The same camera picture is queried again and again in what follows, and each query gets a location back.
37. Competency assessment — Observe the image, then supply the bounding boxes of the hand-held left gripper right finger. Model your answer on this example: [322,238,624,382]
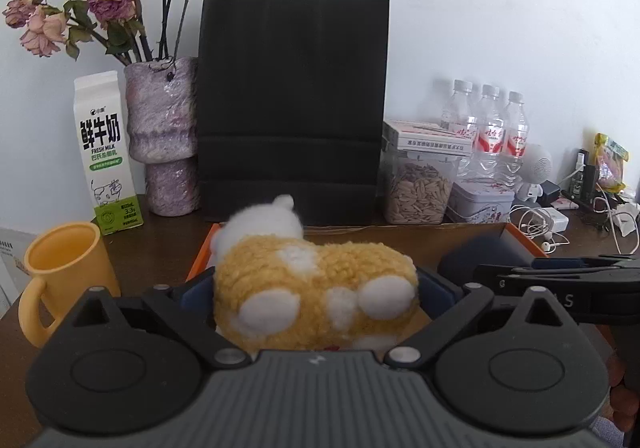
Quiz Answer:
[383,266,577,372]

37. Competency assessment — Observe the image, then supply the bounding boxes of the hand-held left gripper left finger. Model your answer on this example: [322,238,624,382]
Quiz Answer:
[65,272,253,372]

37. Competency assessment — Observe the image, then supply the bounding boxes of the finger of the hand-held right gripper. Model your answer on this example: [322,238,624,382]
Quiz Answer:
[474,253,640,281]

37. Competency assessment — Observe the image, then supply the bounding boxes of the pumpkin print cardboard box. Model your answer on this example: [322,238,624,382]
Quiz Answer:
[186,221,551,364]

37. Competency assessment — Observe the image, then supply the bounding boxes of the yellow white plush toy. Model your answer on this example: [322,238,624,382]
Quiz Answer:
[210,194,420,354]

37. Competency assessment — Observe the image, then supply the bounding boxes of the person's right hand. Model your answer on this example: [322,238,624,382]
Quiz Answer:
[606,352,640,433]

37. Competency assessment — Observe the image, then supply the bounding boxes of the white charger block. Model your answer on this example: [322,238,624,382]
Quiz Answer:
[542,208,570,231]

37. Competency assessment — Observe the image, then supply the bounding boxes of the pink patterned pouch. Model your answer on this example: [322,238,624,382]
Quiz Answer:
[555,197,596,212]

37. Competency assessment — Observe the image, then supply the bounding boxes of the white printed tin box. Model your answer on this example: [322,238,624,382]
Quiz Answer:
[446,177,516,224]

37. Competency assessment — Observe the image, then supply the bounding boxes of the black upright device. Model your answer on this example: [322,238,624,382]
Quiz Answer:
[580,148,599,201]

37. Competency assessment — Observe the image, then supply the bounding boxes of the clear jar of sunflower seeds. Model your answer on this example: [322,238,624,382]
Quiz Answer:
[382,148,466,225]

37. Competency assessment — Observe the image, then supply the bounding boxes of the yellow mug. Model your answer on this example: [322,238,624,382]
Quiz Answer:
[19,221,122,349]

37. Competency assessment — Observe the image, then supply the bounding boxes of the white robot-shaped speaker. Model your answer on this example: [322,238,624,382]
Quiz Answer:
[515,143,553,204]

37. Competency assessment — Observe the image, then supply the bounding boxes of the yellow snack bag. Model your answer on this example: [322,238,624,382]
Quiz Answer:
[592,132,632,193]

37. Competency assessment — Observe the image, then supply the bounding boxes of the clear water bottle red label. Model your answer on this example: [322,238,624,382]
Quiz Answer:
[500,91,531,184]
[472,84,506,181]
[439,79,480,179]

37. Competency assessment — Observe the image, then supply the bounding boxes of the white flat carton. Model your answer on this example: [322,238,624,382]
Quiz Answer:
[382,119,475,158]

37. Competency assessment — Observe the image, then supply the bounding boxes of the white green milk carton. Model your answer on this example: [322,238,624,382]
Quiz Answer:
[73,71,145,235]

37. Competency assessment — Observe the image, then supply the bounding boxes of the purple textured vase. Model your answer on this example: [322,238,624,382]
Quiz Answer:
[124,57,201,217]

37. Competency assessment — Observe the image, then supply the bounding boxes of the black paper bag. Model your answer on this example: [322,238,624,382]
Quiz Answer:
[196,0,391,229]

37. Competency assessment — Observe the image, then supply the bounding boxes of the white wired earphones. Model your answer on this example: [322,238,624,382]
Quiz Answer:
[510,205,571,252]

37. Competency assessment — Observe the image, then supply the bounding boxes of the white charging cable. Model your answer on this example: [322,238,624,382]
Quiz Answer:
[595,185,640,256]

